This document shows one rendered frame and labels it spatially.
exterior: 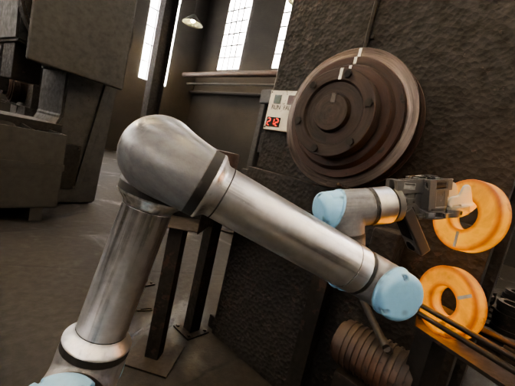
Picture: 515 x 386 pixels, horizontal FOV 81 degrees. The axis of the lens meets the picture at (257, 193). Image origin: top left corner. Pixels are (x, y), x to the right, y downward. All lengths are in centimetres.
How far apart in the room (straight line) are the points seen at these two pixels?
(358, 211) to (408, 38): 82
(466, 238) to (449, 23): 74
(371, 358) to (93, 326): 65
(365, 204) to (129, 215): 41
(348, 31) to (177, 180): 114
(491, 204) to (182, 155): 61
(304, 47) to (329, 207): 103
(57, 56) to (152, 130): 281
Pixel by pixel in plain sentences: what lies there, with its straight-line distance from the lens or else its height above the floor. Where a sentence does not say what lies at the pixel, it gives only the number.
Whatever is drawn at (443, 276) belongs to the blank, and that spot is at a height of 76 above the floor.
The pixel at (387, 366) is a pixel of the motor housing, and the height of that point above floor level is 50.
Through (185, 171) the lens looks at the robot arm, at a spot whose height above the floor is 90.
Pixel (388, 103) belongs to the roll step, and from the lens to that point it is 101.
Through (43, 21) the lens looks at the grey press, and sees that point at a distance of 319.
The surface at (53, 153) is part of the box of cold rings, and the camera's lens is 300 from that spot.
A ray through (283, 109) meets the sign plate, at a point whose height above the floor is 115.
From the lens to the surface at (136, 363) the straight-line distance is 149.
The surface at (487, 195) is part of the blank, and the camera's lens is 77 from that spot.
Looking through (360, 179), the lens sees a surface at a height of 93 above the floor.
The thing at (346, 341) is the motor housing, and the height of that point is 50.
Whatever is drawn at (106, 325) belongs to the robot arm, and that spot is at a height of 61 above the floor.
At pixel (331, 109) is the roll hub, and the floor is 112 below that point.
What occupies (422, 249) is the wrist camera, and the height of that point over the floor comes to 82.
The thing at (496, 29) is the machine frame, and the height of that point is 144.
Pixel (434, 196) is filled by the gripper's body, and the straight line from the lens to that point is 68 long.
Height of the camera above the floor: 93
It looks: 7 degrees down
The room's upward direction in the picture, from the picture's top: 13 degrees clockwise
